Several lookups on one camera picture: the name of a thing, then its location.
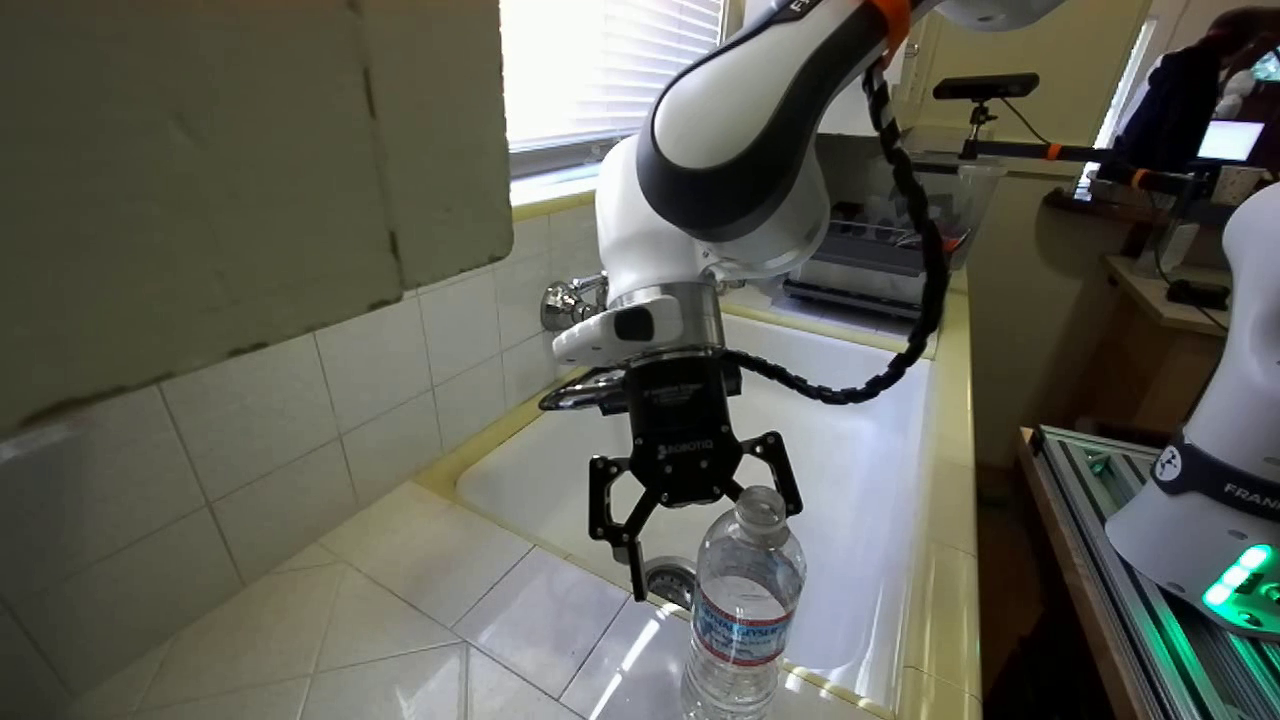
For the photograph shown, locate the metal sink drain strainer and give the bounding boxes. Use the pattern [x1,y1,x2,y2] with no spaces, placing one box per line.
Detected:
[638,554,699,615]

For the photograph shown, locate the white sink basin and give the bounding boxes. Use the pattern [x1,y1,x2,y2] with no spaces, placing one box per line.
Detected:
[458,300,940,713]

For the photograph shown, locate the lit monitor screen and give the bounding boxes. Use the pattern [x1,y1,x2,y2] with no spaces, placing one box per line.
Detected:
[1191,117,1272,168]

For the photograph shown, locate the black camera bar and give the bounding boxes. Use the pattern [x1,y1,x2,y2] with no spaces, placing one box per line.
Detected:
[929,66,1043,102]

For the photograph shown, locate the white window blinds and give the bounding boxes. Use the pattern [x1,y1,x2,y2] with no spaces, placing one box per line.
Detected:
[495,0,734,155]

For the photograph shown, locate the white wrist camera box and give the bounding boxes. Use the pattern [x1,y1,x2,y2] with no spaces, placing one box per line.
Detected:
[547,271,706,373]

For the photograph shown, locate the clear plastic water bottle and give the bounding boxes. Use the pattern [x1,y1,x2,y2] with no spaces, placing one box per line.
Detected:
[690,478,812,720]

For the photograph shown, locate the dark dish rack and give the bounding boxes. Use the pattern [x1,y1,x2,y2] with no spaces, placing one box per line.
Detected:
[782,194,970,332]

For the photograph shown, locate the black tripod boom orange clamps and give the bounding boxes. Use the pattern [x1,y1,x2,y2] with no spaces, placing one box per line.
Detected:
[957,94,1178,194]

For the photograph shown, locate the beige cardboard panel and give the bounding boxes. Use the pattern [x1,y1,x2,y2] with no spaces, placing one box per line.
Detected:
[0,0,519,440]

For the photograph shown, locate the chrome wall faucet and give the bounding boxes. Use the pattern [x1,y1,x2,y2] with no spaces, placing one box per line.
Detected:
[538,271,609,334]

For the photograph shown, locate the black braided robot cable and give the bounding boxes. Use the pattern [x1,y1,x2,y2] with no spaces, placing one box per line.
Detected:
[725,57,952,406]

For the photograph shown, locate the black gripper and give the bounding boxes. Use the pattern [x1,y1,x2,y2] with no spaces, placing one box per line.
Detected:
[585,353,810,607]

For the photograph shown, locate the wooden side desk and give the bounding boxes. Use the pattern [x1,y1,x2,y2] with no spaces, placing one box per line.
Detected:
[1102,244,1236,345]

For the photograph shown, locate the aluminium frame robot table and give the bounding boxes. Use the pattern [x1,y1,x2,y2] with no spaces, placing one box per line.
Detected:
[1018,419,1280,720]

